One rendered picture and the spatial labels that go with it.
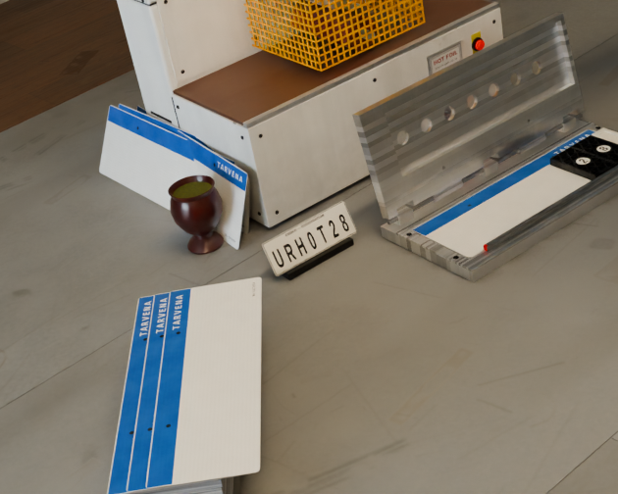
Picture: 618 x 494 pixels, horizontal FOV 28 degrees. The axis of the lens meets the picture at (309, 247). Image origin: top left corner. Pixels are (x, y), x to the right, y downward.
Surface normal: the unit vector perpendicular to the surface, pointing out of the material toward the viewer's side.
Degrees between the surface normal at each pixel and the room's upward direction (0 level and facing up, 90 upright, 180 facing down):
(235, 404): 0
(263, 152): 90
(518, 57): 78
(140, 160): 63
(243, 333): 0
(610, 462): 0
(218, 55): 90
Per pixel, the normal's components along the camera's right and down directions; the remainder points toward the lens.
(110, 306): -0.17, -0.84
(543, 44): 0.55, 0.15
